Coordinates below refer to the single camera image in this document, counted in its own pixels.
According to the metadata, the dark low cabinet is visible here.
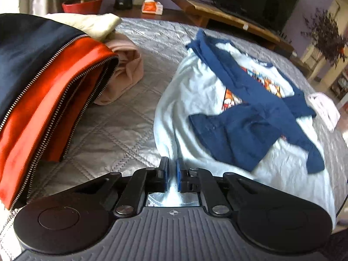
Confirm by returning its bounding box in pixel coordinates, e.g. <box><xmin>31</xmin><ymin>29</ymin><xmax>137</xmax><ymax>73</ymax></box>
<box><xmin>268</xmin><ymin>39</ymin><xmax>312</xmax><ymax>78</ymax></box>

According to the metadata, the pink folded garment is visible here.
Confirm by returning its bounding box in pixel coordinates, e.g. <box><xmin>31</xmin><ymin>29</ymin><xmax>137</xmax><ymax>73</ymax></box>
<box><xmin>94</xmin><ymin>34</ymin><xmax>144</xmax><ymax>106</ymax></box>

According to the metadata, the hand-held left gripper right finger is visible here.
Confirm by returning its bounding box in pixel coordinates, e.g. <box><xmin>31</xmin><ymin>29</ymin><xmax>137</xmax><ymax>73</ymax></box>
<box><xmin>175</xmin><ymin>158</ymin><xmax>272</xmax><ymax>218</ymax></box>

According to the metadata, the white folded garment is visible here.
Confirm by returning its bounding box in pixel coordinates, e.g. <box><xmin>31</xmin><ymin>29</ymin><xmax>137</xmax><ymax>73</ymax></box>
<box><xmin>307</xmin><ymin>92</ymin><xmax>341</xmax><ymax>132</ymax></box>

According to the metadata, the navy and orange zip bag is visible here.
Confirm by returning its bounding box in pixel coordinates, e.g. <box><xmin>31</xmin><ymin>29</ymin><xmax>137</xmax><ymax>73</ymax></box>
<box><xmin>0</xmin><ymin>13</ymin><xmax>120</xmax><ymax>211</ymax></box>

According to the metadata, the cream folded garment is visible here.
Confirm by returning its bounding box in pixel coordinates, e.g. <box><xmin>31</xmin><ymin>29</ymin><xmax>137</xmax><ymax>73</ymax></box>
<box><xmin>45</xmin><ymin>13</ymin><xmax>121</xmax><ymax>42</ymax></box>

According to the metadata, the white and blue printed shirt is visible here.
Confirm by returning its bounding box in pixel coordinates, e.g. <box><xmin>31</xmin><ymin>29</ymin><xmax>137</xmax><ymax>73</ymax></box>
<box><xmin>147</xmin><ymin>28</ymin><xmax>338</xmax><ymax>223</ymax></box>

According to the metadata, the orange tissue pack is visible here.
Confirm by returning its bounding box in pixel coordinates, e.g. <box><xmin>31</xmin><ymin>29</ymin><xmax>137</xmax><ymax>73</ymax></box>
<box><xmin>141</xmin><ymin>0</ymin><xmax>164</xmax><ymax>15</ymax></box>

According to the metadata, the wooden television stand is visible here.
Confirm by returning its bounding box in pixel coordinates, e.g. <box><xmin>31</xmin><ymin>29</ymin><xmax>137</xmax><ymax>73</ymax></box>
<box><xmin>171</xmin><ymin>0</ymin><xmax>295</xmax><ymax>53</ymax></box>

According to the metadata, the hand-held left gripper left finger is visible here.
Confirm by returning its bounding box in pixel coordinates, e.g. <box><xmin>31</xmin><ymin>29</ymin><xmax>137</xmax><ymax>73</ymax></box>
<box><xmin>79</xmin><ymin>156</ymin><xmax>170</xmax><ymax>218</ymax></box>

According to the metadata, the dark low side table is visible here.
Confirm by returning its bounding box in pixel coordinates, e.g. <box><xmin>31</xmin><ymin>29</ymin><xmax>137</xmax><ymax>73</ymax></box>
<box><xmin>109</xmin><ymin>4</ymin><xmax>188</xmax><ymax>19</ymax></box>

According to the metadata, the dried purple plant in vase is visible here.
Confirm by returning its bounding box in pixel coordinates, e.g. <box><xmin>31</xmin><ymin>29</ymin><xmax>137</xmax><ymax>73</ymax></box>
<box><xmin>299</xmin><ymin>7</ymin><xmax>348</xmax><ymax>80</ymax></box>

